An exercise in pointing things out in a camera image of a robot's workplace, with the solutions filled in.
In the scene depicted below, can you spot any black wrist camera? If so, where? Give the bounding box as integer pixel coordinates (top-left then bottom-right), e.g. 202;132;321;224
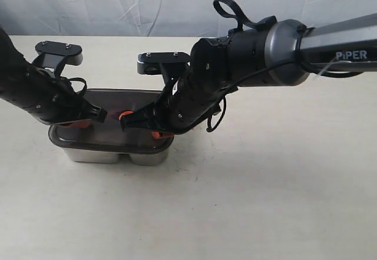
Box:
32;40;83;72
137;52;190;75

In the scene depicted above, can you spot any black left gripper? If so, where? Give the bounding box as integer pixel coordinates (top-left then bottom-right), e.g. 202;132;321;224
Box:
29;77;107;128

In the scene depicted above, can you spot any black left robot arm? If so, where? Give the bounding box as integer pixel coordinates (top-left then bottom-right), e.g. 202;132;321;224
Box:
1;29;107;125

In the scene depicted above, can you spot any blue wrinkled backdrop cloth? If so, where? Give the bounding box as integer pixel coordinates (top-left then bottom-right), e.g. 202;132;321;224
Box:
1;0;376;37

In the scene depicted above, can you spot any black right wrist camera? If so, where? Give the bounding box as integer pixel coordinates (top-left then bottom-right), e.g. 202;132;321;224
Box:
137;52;190;75

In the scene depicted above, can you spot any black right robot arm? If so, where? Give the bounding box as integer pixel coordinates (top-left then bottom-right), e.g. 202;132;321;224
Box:
119;14;376;135

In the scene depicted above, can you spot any stainless steel lunch box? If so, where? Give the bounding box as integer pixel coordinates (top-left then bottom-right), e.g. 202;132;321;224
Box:
60;148;170;166

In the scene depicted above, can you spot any dark transparent lunch box lid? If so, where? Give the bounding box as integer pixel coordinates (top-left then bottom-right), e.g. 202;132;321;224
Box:
48;88;174;154

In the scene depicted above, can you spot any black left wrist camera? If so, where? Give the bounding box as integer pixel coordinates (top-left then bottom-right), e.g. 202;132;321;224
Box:
32;40;83;72

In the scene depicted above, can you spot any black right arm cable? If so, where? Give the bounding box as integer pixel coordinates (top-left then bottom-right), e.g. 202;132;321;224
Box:
206;0;354;133

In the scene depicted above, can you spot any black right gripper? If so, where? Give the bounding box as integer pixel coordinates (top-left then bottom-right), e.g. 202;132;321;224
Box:
120;77;227;139

